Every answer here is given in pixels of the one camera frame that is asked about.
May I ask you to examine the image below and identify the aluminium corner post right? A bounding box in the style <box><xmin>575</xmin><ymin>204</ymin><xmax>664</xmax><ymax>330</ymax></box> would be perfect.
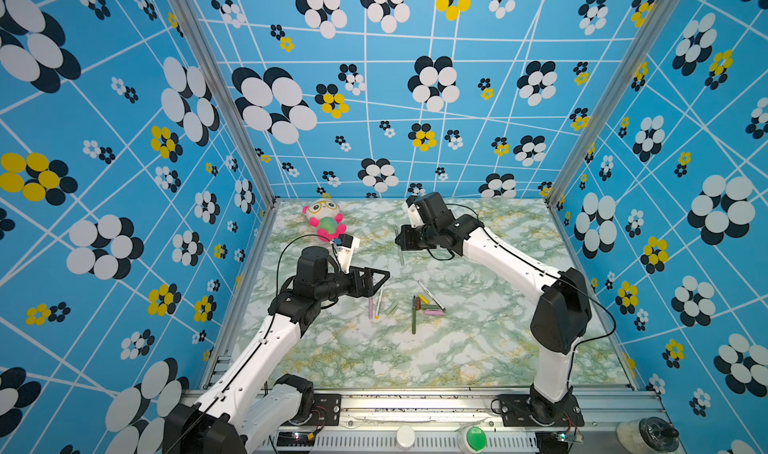
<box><xmin>546</xmin><ymin>0</ymin><xmax>680</xmax><ymax>210</ymax></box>

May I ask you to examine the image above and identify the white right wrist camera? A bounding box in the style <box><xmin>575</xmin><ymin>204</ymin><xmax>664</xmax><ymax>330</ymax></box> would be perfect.
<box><xmin>404</xmin><ymin>195</ymin><xmax>424</xmax><ymax>228</ymax></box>

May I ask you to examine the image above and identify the white marker pen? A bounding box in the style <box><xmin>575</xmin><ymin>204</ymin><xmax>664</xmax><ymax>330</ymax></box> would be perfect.
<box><xmin>417</xmin><ymin>280</ymin><xmax>446</xmax><ymax>312</ymax></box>

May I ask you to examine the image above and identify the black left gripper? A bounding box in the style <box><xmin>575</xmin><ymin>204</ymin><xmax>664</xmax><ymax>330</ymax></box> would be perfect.
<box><xmin>315</xmin><ymin>264</ymin><xmax>389</xmax><ymax>304</ymax></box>

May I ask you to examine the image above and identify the aluminium corner post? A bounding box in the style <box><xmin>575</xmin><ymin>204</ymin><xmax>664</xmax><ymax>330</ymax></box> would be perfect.
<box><xmin>168</xmin><ymin>0</ymin><xmax>276</xmax><ymax>213</ymax></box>
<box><xmin>546</xmin><ymin>0</ymin><xmax>680</xmax><ymax>210</ymax></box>

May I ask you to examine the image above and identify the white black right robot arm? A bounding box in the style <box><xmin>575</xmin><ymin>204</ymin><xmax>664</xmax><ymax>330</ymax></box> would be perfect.
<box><xmin>395</xmin><ymin>192</ymin><xmax>592</xmax><ymax>426</ymax></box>

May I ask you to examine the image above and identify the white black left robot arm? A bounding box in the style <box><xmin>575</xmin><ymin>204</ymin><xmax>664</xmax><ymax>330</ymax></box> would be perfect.
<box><xmin>161</xmin><ymin>246</ymin><xmax>390</xmax><ymax>453</ymax></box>

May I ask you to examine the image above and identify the dark green pen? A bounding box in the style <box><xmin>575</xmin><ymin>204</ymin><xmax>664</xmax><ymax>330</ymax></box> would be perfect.
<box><xmin>411</xmin><ymin>296</ymin><xmax>418</xmax><ymax>335</ymax></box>

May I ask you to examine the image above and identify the white round button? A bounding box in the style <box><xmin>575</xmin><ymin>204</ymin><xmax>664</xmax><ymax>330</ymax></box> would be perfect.
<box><xmin>396</xmin><ymin>425</ymin><xmax>416</xmax><ymax>451</ymax></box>

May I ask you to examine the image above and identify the white pen yellow tip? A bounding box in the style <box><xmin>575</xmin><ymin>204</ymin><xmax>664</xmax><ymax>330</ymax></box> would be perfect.
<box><xmin>374</xmin><ymin>287</ymin><xmax>384</xmax><ymax>319</ymax></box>

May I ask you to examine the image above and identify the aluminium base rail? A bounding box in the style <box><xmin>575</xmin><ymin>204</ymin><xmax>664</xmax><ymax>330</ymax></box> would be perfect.
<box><xmin>252</xmin><ymin>387</ymin><xmax>670</xmax><ymax>453</ymax></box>

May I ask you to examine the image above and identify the aluminium corner post left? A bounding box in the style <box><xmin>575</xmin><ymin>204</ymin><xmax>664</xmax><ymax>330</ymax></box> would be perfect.
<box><xmin>168</xmin><ymin>0</ymin><xmax>276</xmax><ymax>213</ymax></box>

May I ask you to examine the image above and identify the pink white plush toy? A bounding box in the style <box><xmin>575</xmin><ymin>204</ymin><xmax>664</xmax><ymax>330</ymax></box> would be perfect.
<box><xmin>302</xmin><ymin>199</ymin><xmax>347</xmax><ymax>241</ymax></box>

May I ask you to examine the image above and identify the green push button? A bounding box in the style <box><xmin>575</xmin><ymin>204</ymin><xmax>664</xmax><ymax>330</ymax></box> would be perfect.
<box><xmin>457</xmin><ymin>425</ymin><xmax>488</xmax><ymax>454</ymax></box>

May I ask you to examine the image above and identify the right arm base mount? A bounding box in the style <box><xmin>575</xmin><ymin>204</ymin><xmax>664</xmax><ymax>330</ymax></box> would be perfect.
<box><xmin>492</xmin><ymin>392</ymin><xmax>585</xmax><ymax>428</ymax></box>

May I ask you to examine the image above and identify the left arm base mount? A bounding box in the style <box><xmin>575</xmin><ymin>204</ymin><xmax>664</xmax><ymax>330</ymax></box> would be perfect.
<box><xmin>274</xmin><ymin>374</ymin><xmax>342</xmax><ymax>427</ymax></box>

